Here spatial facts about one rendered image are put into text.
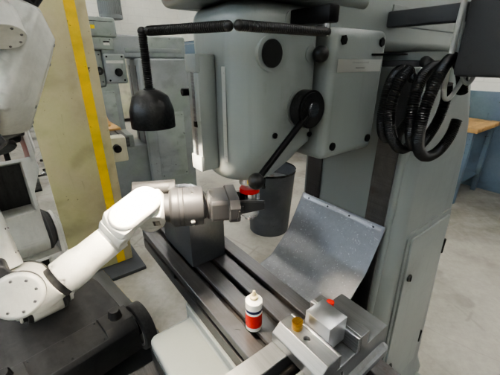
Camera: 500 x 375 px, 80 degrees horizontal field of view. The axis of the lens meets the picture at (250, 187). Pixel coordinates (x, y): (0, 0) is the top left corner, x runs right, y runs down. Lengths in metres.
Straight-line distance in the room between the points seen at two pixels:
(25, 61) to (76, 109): 1.51
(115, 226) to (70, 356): 0.78
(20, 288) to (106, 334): 0.75
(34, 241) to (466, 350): 2.22
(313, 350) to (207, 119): 0.47
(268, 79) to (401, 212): 0.57
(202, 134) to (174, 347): 0.59
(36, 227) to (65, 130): 1.20
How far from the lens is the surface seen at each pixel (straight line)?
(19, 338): 1.54
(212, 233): 0.95
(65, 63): 2.25
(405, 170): 0.89
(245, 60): 0.53
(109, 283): 1.90
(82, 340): 1.38
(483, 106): 4.77
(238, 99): 0.54
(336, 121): 0.66
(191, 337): 0.94
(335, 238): 1.00
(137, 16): 10.13
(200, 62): 0.56
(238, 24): 0.42
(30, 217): 1.15
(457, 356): 2.26
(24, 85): 0.76
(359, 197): 0.96
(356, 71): 0.69
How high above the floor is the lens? 1.54
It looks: 23 degrees down
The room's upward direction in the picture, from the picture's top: straight up
